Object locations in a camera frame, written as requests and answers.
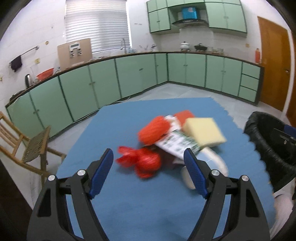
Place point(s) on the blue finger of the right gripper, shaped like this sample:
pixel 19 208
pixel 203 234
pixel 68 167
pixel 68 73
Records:
pixel 289 130

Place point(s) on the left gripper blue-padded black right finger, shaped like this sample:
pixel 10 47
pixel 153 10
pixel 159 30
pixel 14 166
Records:
pixel 246 219

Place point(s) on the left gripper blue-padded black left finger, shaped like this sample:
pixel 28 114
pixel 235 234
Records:
pixel 50 218

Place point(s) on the yellow sponge block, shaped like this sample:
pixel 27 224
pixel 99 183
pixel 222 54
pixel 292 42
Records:
pixel 204 131

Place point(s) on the white green snack packet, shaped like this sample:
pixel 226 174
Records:
pixel 175 141

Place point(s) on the orange foam net roll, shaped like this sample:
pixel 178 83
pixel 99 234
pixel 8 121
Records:
pixel 154 131

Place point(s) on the black-lined trash bin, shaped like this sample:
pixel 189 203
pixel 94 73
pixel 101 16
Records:
pixel 258 127

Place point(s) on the green lower kitchen cabinets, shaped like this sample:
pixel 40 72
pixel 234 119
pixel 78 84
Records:
pixel 71 95

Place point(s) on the wooden chair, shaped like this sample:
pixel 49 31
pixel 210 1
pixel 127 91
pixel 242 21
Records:
pixel 29 153

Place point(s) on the brown wooden door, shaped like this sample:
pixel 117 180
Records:
pixel 276 60

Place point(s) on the red thermos flask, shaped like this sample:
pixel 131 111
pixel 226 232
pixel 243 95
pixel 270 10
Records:
pixel 257 55

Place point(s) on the blue foam table mat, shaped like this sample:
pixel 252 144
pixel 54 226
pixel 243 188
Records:
pixel 162 207

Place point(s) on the black wok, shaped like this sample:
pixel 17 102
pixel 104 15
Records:
pixel 200 47

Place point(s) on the white cooking pot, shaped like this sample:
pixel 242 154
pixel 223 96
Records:
pixel 184 46

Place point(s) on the range hood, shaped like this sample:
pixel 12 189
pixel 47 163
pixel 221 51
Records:
pixel 189 23

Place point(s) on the steel electric kettle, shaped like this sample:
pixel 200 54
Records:
pixel 28 81

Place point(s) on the red plastic basin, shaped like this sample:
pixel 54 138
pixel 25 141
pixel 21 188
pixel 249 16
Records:
pixel 46 74

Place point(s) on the blue box above hood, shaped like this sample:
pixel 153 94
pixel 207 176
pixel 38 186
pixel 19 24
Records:
pixel 189 13

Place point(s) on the brown cardboard board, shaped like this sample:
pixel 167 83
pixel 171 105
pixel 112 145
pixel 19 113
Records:
pixel 74 53

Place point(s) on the white window blinds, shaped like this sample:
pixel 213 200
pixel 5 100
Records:
pixel 104 22

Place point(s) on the green upper wall cabinets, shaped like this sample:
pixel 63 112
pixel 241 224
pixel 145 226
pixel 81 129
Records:
pixel 220 15

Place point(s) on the dark towel on rail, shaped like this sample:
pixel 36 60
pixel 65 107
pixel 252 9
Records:
pixel 16 63

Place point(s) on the wall towel rail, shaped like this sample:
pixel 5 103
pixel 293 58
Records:
pixel 35 48

